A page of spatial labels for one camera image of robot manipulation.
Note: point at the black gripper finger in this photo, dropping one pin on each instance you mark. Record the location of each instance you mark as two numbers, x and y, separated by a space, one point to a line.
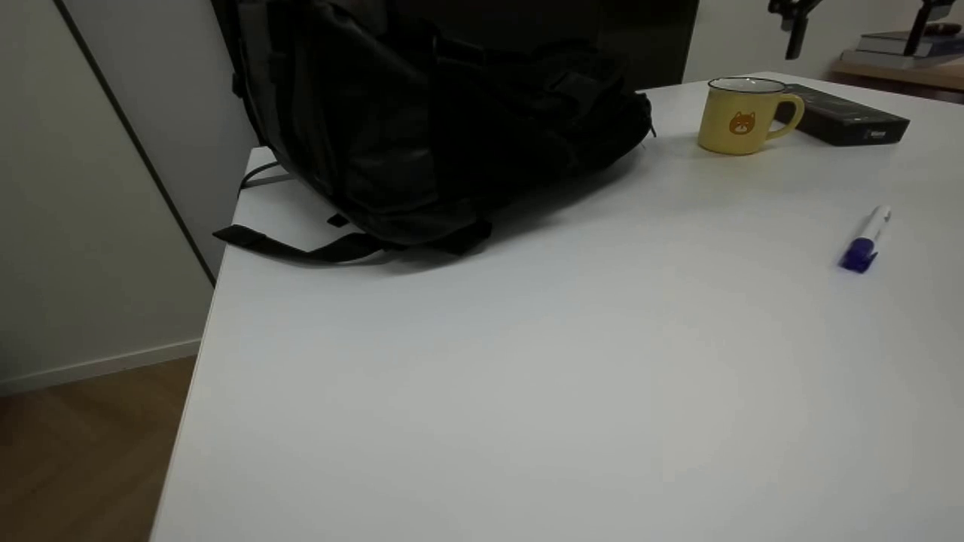
927 18
795 18

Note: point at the white marker blue cap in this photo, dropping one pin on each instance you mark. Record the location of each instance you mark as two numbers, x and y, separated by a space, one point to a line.
856 254

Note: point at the stack of grey books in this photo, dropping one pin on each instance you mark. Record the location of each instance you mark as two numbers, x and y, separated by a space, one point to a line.
883 47

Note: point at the wooden side table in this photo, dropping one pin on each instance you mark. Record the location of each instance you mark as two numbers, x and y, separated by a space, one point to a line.
892 78

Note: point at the black hex key box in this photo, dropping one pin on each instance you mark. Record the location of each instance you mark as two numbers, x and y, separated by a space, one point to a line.
855 119

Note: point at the yellow enamel mug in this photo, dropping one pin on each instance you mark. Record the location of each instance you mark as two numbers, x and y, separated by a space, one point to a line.
732 121

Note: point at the black panel board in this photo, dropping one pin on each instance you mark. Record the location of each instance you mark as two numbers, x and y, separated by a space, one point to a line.
652 35

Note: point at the black backpack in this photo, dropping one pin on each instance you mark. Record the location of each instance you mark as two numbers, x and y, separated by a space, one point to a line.
423 121

